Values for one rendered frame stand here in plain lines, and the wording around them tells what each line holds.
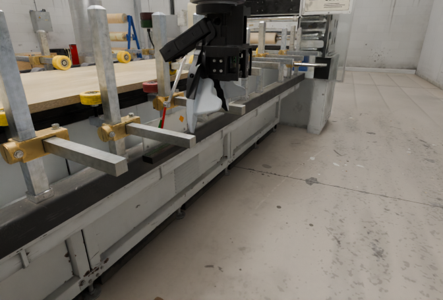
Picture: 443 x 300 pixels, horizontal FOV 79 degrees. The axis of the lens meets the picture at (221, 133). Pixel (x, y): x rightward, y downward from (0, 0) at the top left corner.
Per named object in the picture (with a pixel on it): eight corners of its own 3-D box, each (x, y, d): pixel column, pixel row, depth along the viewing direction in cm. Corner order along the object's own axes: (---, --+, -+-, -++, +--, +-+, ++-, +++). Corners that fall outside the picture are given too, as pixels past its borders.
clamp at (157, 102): (184, 103, 112) (184, 91, 110) (163, 111, 101) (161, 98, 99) (173, 102, 114) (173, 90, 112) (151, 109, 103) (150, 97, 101)
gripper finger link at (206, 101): (211, 131, 40) (225, 76, 42) (177, 126, 42) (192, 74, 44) (218, 137, 43) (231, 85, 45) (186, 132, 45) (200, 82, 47)
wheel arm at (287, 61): (293, 64, 155) (294, 57, 154) (291, 64, 152) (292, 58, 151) (218, 60, 178) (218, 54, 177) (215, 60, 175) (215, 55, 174)
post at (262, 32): (262, 93, 192) (265, 21, 175) (260, 94, 189) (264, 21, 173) (257, 93, 194) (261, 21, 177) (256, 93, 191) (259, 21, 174)
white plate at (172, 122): (187, 130, 117) (186, 108, 113) (144, 151, 95) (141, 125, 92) (186, 130, 117) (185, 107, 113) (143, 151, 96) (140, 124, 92)
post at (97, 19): (127, 162, 90) (105, 6, 74) (118, 167, 88) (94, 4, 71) (120, 160, 92) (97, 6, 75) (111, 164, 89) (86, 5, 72)
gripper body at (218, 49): (236, 86, 43) (238, 1, 38) (190, 82, 46) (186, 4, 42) (251, 78, 49) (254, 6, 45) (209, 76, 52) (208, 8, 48)
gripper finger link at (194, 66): (190, 95, 42) (204, 45, 43) (181, 94, 42) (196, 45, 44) (202, 107, 46) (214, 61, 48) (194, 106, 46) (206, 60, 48)
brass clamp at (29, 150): (72, 146, 71) (68, 128, 69) (15, 167, 60) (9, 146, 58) (59, 142, 74) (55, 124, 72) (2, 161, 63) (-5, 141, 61)
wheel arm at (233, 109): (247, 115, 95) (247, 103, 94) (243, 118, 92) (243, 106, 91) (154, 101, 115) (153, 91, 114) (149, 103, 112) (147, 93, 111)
